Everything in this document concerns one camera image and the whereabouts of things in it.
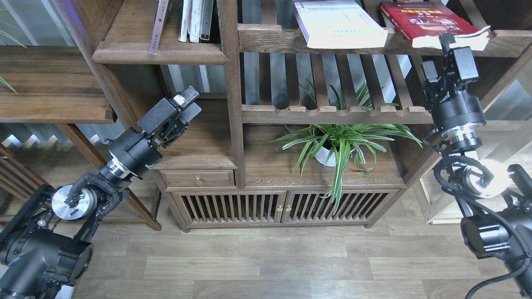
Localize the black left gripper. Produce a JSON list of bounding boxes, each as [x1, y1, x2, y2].
[[104, 86, 202, 178]]

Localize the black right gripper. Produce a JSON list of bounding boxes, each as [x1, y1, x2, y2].
[[422, 32, 486, 134]]

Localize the red book with photos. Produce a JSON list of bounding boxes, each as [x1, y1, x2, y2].
[[379, 1, 490, 51]]

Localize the maroon book white characters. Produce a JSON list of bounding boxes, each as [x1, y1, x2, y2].
[[148, 0, 172, 55]]

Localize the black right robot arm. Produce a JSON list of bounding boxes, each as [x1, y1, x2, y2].
[[422, 33, 532, 299]]

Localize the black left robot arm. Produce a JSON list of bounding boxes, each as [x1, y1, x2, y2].
[[0, 86, 201, 299]]

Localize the light wooden shelf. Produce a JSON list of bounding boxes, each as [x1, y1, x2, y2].
[[414, 65, 532, 224]]

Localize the brass drawer knob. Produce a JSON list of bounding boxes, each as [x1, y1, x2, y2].
[[195, 176, 203, 186]]

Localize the white upright book middle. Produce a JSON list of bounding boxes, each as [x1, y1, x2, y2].
[[188, 0, 204, 43]]

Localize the white upright book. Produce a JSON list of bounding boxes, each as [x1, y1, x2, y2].
[[188, 0, 204, 43], [178, 0, 192, 42]]

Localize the dark green upright book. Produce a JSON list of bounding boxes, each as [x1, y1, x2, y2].
[[199, 0, 214, 43]]

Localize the white lavender book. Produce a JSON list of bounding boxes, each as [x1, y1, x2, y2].
[[293, 0, 388, 49]]

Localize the dark wooden bookshelf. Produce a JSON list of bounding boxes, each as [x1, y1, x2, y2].
[[53, 0, 532, 233]]

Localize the green spider plant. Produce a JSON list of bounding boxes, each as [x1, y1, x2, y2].
[[268, 79, 423, 216]]

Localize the white plant pot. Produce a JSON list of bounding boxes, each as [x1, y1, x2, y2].
[[314, 141, 336, 168]]

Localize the dark slatted wooden rack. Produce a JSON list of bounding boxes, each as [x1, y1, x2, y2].
[[0, 143, 84, 230]]

